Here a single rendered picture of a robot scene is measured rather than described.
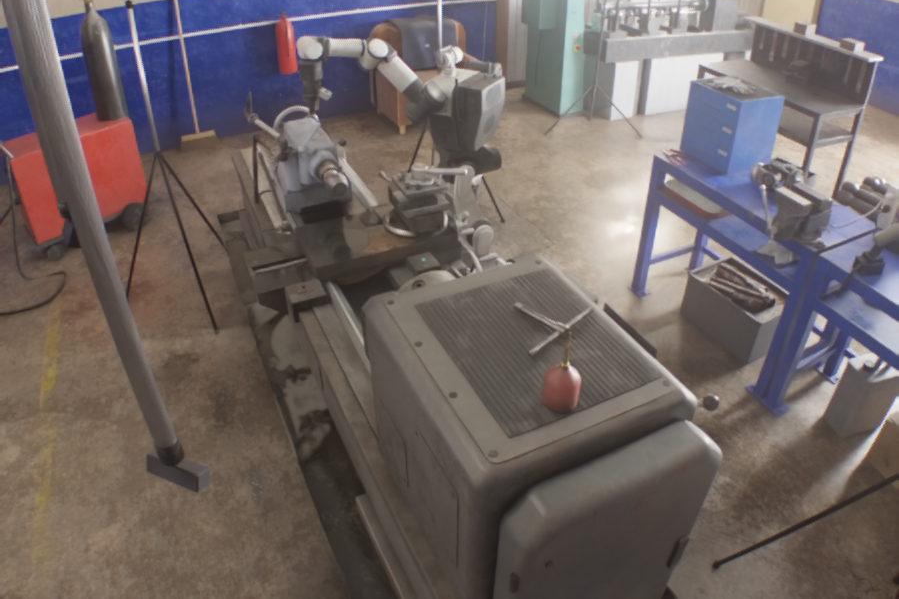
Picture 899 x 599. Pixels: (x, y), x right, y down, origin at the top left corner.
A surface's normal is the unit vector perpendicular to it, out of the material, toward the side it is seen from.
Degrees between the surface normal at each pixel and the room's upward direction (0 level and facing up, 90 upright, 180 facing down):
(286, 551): 0
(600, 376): 0
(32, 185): 90
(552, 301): 0
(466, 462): 45
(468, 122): 92
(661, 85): 90
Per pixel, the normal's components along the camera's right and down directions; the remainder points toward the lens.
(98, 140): 0.71, 0.38
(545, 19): 0.43, 0.49
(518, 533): -0.66, -0.40
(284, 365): 0.00, -0.84
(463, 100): -0.52, 0.49
